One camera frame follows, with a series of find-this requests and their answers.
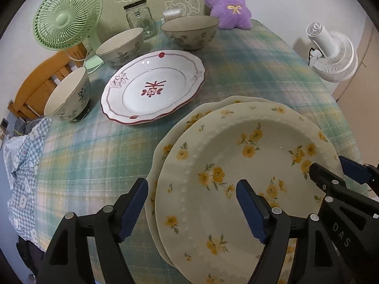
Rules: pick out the yellow flower beaded rim plate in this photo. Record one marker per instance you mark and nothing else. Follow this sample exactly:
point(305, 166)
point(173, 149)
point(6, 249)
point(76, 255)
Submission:
point(237, 142)

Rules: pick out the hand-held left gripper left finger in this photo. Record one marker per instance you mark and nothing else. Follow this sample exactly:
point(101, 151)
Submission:
point(134, 210)

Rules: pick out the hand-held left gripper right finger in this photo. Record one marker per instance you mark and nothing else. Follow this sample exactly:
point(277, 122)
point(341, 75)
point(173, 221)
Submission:
point(251, 213)

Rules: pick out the white plate with red pattern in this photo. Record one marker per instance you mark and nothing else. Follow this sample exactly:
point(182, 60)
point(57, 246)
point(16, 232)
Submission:
point(165, 77)

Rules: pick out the white fan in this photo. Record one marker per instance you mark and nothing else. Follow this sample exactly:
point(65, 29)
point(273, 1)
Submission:
point(331, 50)

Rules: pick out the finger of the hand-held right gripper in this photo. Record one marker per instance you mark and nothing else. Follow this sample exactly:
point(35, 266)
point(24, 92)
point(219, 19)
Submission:
point(353, 168)
point(355, 210)

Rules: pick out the blue checked blanket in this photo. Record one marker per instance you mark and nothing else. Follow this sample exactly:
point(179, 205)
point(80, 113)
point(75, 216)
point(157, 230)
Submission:
point(23, 168)

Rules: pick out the yellow flower scalloped plate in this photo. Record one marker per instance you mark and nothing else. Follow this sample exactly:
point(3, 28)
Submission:
point(189, 119)

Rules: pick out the wall outlet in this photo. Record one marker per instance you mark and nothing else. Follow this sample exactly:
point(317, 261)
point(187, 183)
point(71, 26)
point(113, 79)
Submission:
point(4, 123)

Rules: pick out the floral ceramic bowl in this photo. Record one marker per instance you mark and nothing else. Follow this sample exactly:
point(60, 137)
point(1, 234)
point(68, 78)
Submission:
point(189, 26)
point(118, 43)
point(66, 94)

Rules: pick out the green table fan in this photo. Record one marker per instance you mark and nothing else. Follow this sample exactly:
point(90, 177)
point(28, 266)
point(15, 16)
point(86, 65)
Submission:
point(63, 19)

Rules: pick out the cotton swab container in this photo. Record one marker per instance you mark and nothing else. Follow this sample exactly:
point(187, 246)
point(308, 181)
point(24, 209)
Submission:
point(173, 13)

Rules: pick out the glass jar with black lid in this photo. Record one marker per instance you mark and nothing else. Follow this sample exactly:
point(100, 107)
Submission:
point(139, 17)

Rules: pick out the grey cloth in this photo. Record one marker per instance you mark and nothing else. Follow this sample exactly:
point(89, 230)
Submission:
point(28, 124)

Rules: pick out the purple plush toy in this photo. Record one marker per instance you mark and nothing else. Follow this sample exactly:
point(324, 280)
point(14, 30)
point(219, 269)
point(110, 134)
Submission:
point(228, 9)

